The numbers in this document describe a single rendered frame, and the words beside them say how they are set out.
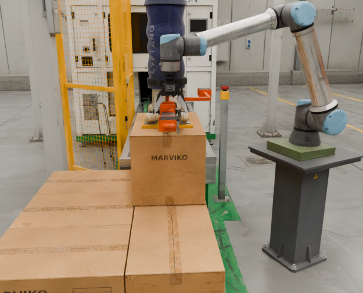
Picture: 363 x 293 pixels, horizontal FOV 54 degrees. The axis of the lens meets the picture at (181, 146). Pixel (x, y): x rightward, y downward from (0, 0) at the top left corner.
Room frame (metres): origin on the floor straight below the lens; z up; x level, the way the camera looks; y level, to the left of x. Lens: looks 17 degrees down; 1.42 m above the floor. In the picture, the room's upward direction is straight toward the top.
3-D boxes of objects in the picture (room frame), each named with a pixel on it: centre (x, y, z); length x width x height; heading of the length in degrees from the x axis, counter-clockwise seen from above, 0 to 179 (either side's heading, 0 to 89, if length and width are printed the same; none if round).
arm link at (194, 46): (1.78, -0.06, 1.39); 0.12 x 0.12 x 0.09; 17
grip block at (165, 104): (1.87, 0.07, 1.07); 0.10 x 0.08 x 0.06; 93
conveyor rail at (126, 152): (3.61, 0.49, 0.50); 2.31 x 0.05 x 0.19; 3
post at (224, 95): (3.06, -0.37, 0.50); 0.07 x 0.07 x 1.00; 3
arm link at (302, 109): (2.15, -0.78, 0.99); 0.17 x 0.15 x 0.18; 17
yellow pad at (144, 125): (2.12, 0.18, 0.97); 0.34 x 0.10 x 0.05; 3
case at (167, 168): (2.11, 0.08, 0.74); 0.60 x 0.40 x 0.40; 3
